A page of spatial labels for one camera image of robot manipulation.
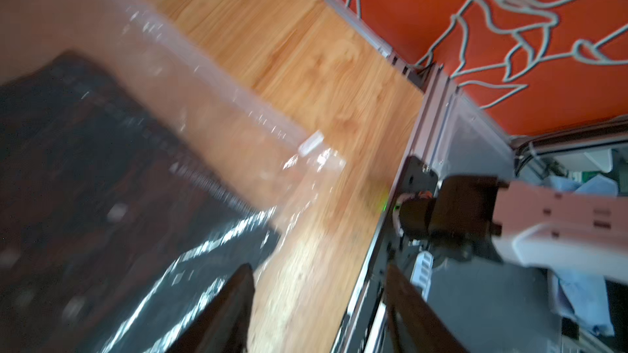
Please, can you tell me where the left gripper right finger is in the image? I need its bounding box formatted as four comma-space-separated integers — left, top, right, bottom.
386, 263, 467, 353

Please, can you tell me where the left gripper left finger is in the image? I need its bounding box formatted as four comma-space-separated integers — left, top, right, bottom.
168, 264, 255, 353

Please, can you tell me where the black shirt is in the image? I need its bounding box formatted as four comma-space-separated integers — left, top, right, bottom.
1, 51, 280, 352

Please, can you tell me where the clear plastic vacuum bag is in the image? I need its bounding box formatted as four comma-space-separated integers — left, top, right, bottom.
1, 0, 343, 352

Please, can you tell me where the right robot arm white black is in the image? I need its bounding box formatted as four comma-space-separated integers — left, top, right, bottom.
392, 175, 627, 284

